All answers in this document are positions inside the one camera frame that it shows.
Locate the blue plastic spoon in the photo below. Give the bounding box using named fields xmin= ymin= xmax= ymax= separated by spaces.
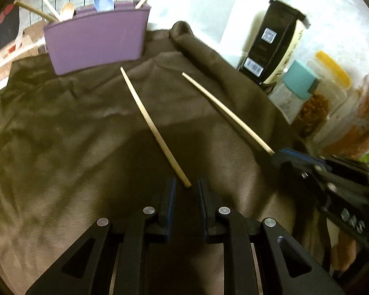
xmin=94 ymin=0 xmax=114 ymax=12

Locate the wooden spoon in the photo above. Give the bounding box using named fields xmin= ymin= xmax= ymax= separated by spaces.
xmin=60 ymin=2 xmax=75 ymax=21

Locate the long bamboo chopstick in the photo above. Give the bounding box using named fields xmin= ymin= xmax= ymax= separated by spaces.
xmin=14 ymin=0 xmax=58 ymax=22
xmin=42 ymin=0 xmax=62 ymax=22

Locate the person right hand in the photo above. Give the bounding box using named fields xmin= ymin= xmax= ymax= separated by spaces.
xmin=331 ymin=231 xmax=357 ymax=272

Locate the orange snack bag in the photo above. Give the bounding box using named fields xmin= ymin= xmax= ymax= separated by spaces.
xmin=308 ymin=74 xmax=369 ymax=161

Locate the teal lid spice jar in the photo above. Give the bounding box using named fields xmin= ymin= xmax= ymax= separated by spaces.
xmin=269 ymin=60 xmax=320 ymax=125

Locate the dried chili jar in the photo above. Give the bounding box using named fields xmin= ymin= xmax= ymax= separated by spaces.
xmin=292 ymin=51 xmax=352 ymax=139

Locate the brown cloth mat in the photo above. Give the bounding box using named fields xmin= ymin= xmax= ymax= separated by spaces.
xmin=0 ymin=22 xmax=324 ymax=294

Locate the black sauce bottle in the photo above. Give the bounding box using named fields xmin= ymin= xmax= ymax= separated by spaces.
xmin=239 ymin=0 xmax=310 ymax=86

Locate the purple utensil caddy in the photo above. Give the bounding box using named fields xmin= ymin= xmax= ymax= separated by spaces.
xmin=44 ymin=1 xmax=151 ymax=75

